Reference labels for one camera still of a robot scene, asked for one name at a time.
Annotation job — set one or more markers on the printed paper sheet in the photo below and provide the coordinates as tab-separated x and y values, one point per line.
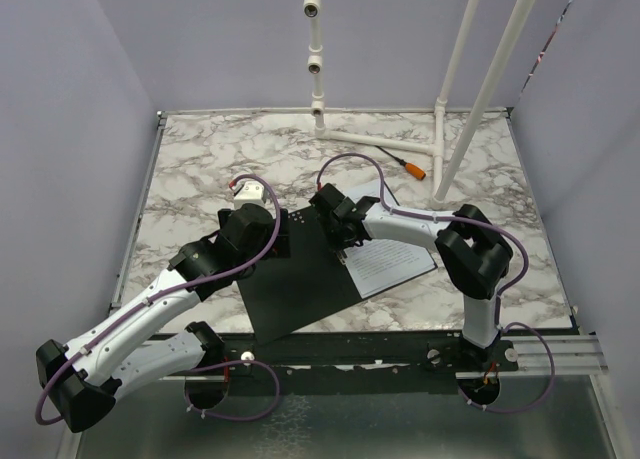
380	265

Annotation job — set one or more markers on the grey black folder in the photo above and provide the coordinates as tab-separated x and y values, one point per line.
285	295

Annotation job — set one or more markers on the black mounting rail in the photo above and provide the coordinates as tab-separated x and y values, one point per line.
360	363

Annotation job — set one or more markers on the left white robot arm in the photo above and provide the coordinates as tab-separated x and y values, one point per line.
83	378

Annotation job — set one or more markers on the white pvc pipe frame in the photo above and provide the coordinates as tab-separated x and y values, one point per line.
443	171

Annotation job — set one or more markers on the orange handled screwdriver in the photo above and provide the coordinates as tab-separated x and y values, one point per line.
412	169

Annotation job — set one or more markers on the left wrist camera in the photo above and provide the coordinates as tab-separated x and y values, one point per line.
251	192

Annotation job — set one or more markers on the aluminium frame rail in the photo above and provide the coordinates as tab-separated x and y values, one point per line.
549	408

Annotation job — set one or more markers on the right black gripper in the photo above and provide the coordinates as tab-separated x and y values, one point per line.
338	245

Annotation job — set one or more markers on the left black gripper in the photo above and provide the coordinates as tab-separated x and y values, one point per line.
281	248

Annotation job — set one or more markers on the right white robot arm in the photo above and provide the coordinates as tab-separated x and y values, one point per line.
474	253

